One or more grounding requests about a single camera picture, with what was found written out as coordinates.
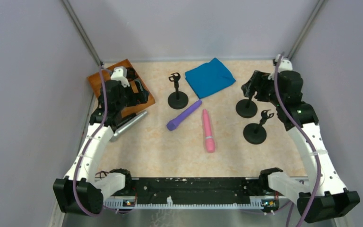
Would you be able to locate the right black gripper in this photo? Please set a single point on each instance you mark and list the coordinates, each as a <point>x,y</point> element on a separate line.
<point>254,83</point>

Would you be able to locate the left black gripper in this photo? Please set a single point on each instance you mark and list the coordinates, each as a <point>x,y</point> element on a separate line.
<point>136,91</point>

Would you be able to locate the black mic stand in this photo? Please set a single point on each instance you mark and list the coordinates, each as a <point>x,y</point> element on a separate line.
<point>246,108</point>
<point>255,133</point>
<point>177,99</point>

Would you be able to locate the purple microphone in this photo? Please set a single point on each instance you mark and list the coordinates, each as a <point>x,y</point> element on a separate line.
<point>174,123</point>

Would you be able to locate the pink microphone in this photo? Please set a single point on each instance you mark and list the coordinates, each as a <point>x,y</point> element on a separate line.
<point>208,139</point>

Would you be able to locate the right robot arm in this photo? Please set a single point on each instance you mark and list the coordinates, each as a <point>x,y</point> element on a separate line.
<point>326,196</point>

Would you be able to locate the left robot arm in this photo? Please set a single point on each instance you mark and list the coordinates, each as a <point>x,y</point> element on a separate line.
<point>78,192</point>

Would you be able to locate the silver microphone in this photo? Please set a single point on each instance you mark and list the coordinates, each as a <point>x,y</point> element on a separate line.
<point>128,124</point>

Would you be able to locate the blue folded cloth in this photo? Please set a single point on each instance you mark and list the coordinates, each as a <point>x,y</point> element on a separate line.
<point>209,78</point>

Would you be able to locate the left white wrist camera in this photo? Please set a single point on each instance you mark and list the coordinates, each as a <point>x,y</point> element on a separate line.
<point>120,74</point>

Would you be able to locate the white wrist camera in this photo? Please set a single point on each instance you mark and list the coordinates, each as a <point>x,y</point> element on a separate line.
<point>281,64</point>
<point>120,74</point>

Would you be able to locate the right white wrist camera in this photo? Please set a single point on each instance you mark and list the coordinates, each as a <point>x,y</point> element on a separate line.
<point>281,64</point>

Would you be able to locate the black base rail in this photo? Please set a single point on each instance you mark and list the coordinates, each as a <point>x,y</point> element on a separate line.
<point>196,190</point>

